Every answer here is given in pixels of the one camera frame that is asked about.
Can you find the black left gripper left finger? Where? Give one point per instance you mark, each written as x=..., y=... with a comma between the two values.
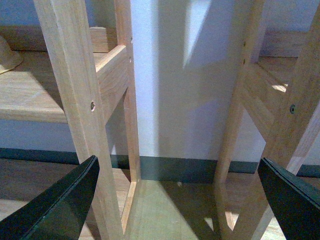
x=58, y=213

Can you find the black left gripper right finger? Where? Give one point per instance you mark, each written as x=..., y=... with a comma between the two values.
x=294, y=202

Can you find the right wooden shelf unit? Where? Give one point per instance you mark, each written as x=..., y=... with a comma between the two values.
x=279, y=86

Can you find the wooden shelf unit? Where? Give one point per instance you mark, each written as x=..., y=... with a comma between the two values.
x=77, y=75
x=279, y=86

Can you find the left wooden shelf unit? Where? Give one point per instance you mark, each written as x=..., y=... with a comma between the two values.
x=77, y=75

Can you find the beige hat on shelf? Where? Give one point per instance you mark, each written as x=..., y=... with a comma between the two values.
x=9, y=59

